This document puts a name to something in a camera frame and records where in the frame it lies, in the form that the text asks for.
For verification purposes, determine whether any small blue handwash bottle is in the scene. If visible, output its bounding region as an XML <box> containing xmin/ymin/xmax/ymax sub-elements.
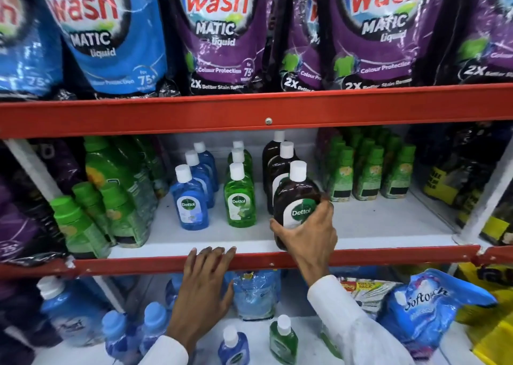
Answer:
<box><xmin>217</xmin><ymin>326</ymin><xmax>251</xmax><ymax>365</ymax></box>

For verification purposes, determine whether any clear blue liquid pouch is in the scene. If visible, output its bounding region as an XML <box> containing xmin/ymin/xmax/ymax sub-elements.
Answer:
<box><xmin>224</xmin><ymin>270</ymin><xmax>282</xmax><ymax>322</ymax></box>

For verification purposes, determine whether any white shelf upright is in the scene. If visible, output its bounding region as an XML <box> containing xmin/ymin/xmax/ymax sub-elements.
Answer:
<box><xmin>3</xmin><ymin>138</ymin><xmax>126</xmax><ymax>314</ymax></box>
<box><xmin>452</xmin><ymin>135</ymin><xmax>513</xmax><ymax>246</ymax></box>

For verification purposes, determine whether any blue detergent pouch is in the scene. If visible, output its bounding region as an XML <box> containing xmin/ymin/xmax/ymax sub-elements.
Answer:
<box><xmin>0</xmin><ymin>0</ymin><xmax>65</xmax><ymax>98</ymax></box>
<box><xmin>33</xmin><ymin>0</ymin><xmax>170</xmax><ymax>97</ymax></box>

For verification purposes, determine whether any brown antiseptic bottle white cap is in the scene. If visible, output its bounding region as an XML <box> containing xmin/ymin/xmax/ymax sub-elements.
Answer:
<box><xmin>262</xmin><ymin>130</ymin><xmax>286</xmax><ymax>195</ymax></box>
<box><xmin>273</xmin><ymin>160</ymin><xmax>322</xmax><ymax>252</ymax></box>
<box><xmin>267</xmin><ymin>141</ymin><xmax>300</xmax><ymax>215</ymax></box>

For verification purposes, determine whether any black pouch yellow label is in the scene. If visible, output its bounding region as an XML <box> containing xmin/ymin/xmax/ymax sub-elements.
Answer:
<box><xmin>457</xmin><ymin>176</ymin><xmax>513</xmax><ymax>247</ymax></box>
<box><xmin>417</xmin><ymin>122</ymin><xmax>502</xmax><ymax>210</ymax></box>

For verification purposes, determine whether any group of small green bottles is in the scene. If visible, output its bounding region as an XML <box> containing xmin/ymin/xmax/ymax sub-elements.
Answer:
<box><xmin>316</xmin><ymin>127</ymin><xmax>418</xmax><ymax>202</ymax></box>

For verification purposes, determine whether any purple detergent pouch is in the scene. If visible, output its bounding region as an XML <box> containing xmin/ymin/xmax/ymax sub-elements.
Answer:
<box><xmin>318</xmin><ymin>0</ymin><xmax>455</xmax><ymax>90</ymax></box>
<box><xmin>435</xmin><ymin>0</ymin><xmax>513</xmax><ymax>85</ymax></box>
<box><xmin>277</xmin><ymin>0</ymin><xmax>326</xmax><ymax>93</ymax></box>
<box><xmin>158</xmin><ymin>0</ymin><xmax>279</xmax><ymax>96</ymax></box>

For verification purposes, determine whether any person's right forearm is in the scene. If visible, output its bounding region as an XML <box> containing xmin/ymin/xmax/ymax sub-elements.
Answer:
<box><xmin>307</xmin><ymin>274</ymin><xmax>416</xmax><ymax>365</ymax></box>

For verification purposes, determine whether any person's left forearm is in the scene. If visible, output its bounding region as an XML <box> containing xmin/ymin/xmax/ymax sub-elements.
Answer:
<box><xmin>138</xmin><ymin>335</ymin><xmax>189</xmax><ymax>365</ymax></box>

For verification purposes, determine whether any dark purple refill pouch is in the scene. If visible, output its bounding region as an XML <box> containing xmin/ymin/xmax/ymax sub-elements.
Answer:
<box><xmin>0</xmin><ymin>168</ymin><xmax>68</xmax><ymax>267</ymax></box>
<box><xmin>30</xmin><ymin>138</ymin><xmax>86</xmax><ymax>196</ymax></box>

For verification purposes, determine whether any small green handwash bottle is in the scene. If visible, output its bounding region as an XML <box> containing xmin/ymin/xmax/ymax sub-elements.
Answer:
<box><xmin>269</xmin><ymin>314</ymin><xmax>299</xmax><ymax>365</ymax></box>

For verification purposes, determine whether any blue antiseptic bottle white cap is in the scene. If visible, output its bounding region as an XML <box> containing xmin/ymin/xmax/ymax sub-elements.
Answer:
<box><xmin>185</xmin><ymin>151</ymin><xmax>216</xmax><ymax>209</ymax></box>
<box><xmin>171</xmin><ymin>164</ymin><xmax>210</xmax><ymax>231</ymax></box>
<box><xmin>193</xmin><ymin>141</ymin><xmax>220</xmax><ymax>193</ymax></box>

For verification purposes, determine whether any red metal shelf beam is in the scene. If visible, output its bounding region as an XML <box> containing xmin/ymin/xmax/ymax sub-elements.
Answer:
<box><xmin>0</xmin><ymin>83</ymin><xmax>513</xmax><ymax>140</ymax></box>
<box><xmin>0</xmin><ymin>244</ymin><xmax>513</xmax><ymax>280</ymax></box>

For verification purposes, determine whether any green antiseptic bottle white cap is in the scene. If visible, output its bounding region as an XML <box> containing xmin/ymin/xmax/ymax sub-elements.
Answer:
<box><xmin>224</xmin><ymin>163</ymin><xmax>257</xmax><ymax>229</ymax></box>
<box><xmin>228</xmin><ymin>140</ymin><xmax>252</xmax><ymax>165</ymax></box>
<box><xmin>226</xmin><ymin>148</ymin><xmax>254</xmax><ymax>182</ymax></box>

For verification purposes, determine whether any large blue softener bottle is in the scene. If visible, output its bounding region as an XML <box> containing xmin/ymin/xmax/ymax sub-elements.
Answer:
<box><xmin>36</xmin><ymin>276</ymin><xmax>106</xmax><ymax>348</ymax></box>

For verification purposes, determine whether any white green printed packet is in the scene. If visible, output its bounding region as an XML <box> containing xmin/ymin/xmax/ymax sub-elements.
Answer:
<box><xmin>338</xmin><ymin>277</ymin><xmax>401</xmax><ymax>320</ymax></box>

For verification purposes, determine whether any blue fabric softener pouch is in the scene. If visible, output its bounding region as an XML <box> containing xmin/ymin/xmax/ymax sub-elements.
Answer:
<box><xmin>378</xmin><ymin>268</ymin><xmax>499</xmax><ymax>362</ymax></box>

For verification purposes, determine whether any person's left hand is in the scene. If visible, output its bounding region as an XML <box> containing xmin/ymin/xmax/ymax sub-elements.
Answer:
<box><xmin>166</xmin><ymin>246</ymin><xmax>238</xmax><ymax>354</ymax></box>

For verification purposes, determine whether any blue softener bottle blue cap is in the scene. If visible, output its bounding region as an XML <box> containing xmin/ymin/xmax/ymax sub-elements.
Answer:
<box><xmin>101</xmin><ymin>310</ymin><xmax>131</xmax><ymax>364</ymax></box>
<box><xmin>165</xmin><ymin>273</ymin><xmax>185</xmax><ymax>311</ymax></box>
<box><xmin>138</xmin><ymin>301</ymin><xmax>170</xmax><ymax>356</ymax></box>

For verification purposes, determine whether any green-capped wrapped cleaner bottle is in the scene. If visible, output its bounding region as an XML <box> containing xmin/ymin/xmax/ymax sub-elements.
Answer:
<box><xmin>72</xmin><ymin>181</ymin><xmax>117</xmax><ymax>246</ymax></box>
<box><xmin>100</xmin><ymin>182</ymin><xmax>151</xmax><ymax>248</ymax></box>
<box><xmin>50</xmin><ymin>195</ymin><xmax>112</xmax><ymax>260</ymax></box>

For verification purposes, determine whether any yellow packet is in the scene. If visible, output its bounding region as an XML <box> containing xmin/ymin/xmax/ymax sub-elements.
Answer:
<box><xmin>455</xmin><ymin>262</ymin><xmax>513</xmax><ymax>365</ymax></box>

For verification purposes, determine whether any person's right hand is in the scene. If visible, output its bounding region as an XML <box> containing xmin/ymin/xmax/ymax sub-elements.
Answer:
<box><xmin>270</xmin><ymin>199</ymin><xmax>338</xmax><ymax>287</ymax></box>

